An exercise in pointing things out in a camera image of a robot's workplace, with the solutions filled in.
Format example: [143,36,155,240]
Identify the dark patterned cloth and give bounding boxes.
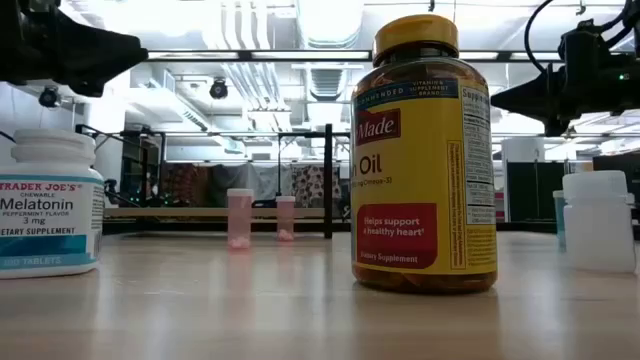
[162,163,211,207]

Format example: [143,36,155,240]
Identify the black beam with light strips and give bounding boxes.
[144,48,566,64]

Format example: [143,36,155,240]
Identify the black ceiling camera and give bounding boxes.
[38,85,62,109]
[208,77,230,100]

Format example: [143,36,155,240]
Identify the pink translucent pill vial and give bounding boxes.
[275,195,296,243]
[226,188,255,250]

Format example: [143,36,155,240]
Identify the black cabinet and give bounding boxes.
[505,159,566,223]

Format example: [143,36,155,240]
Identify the teal translucent pill vial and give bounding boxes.
[552,189,567,251]

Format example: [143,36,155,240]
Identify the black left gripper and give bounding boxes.
[0,14,150,99]

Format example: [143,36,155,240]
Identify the silver ventilation duct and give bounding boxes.
[293,0,366,104]

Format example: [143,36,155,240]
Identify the black equipment rack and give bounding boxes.
[121,130,166,207]

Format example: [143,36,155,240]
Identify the black metal shelf frame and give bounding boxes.
[74,123,354,240]

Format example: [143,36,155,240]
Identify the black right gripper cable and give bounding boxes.
[523,0,557,75]

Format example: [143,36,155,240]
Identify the floral patterned cloth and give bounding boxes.
[291,164,342,209]

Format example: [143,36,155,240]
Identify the grey hanging cloth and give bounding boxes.
[207,163,281,209]

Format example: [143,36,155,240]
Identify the black aluminium table frame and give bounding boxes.
[102,217,640,234]

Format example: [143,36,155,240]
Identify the white plastic bottle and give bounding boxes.
[562,169,637,274]

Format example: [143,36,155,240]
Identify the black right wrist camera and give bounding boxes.
[558,20,605,76]

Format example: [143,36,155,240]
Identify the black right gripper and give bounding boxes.
[491,49,640,137]

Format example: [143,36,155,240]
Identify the amber fish oil bottle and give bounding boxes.
[349,13,499,295]

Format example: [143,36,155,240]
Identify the white melatonin bottle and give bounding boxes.
[0,128,105,280]

